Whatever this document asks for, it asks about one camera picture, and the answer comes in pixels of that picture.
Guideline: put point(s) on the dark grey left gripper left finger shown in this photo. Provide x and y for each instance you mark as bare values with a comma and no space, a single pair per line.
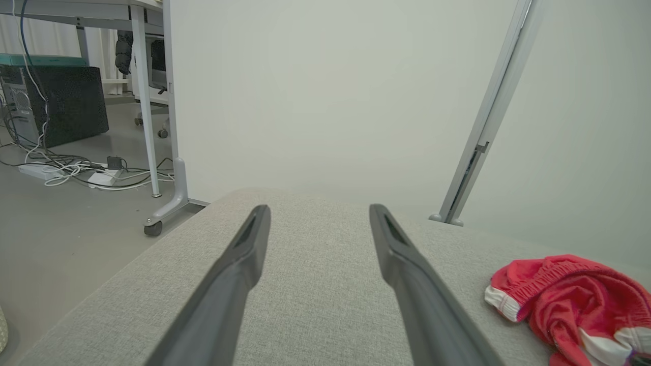
224,295

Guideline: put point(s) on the white desk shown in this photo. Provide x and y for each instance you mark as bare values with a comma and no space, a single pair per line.
141,76

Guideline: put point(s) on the grey partition leg with caster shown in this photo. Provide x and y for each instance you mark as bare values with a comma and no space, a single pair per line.
180,183

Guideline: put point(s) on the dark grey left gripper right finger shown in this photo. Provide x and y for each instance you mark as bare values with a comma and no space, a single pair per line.
427,305

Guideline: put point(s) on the black power adapter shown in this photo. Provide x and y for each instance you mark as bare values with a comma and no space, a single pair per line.
114,162

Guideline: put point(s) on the beige woven basket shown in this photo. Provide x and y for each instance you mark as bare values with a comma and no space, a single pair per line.
2,330

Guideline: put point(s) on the teal flat box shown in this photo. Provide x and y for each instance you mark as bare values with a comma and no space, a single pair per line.
40,60

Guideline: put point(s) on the office chair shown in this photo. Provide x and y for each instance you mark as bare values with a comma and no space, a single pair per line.
157,66

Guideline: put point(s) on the grey partition post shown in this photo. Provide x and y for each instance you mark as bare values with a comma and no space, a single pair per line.
501,86

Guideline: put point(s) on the black computer tower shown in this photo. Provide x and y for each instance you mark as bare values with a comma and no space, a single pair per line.
71,101

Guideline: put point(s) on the black jacket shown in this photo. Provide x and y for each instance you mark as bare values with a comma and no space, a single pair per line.
123,53

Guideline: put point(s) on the grey rounded post foot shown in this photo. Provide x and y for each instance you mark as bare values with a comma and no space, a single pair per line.
437,218
455,222

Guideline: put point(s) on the red shorts with white stripes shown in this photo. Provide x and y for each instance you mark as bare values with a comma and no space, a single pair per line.
574,295

